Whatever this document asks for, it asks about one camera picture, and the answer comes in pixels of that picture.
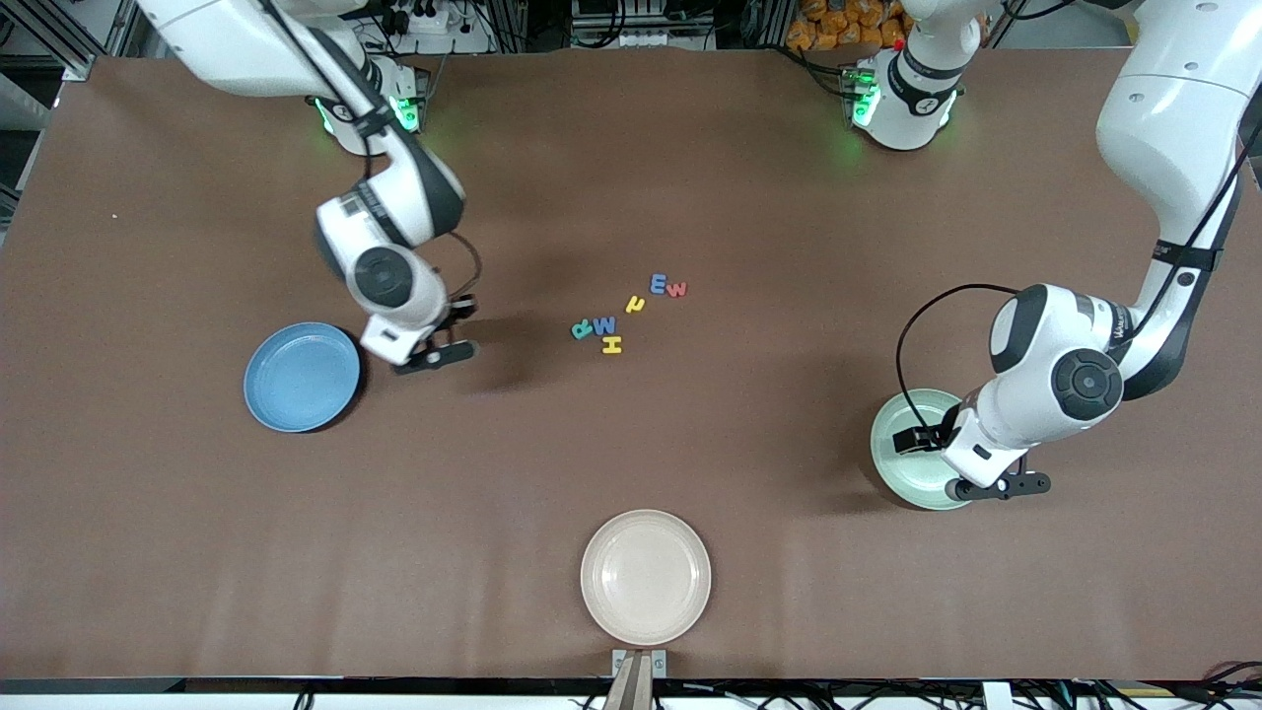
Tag blue round plate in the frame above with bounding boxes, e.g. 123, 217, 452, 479
244, 322, 362, 434

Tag white power strip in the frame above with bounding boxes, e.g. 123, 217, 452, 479
375, 0, 494, 55

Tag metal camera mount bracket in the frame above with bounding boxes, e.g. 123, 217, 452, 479
611, 649, 668, 710

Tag beige round plate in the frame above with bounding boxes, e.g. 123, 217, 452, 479
580, 509, 713, 648

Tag orange snack bags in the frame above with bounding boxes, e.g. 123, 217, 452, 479
786, 0, 908, 52

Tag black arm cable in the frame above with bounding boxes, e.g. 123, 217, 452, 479
258, 0, 483, 302
895, 118, 1262, 440

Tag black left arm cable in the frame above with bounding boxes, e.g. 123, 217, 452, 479
895, 118, 1262, 440

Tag green round plate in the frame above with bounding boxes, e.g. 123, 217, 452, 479
870, 389, 977, 512

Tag black electronics rack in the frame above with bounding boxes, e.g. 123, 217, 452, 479
572, 0, 716, 50

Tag aluminium frame rail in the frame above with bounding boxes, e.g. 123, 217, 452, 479
0, 0, 139, 82

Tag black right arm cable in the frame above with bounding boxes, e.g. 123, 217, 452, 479
258, 0, 483, 302

